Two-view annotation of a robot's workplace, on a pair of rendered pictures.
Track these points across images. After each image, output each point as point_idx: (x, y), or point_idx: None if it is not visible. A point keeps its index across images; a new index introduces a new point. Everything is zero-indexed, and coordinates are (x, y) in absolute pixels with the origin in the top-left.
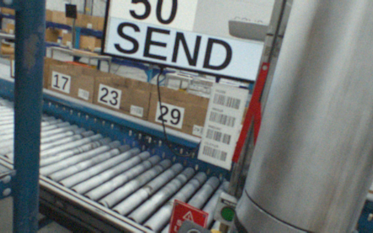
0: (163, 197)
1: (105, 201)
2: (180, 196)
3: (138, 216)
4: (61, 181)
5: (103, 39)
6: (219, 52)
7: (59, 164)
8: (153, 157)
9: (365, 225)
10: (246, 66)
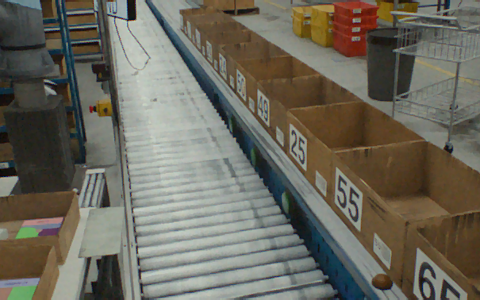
0: (154, 104)
1: (122, 99)
2: (162, 105)
3: (124, 105)
4: (120, 90)
5: (93, 3)
6: (114, 4)
7: (132, 84)
8: (194, 88)
9: (245, 140)
10: (120, 10)
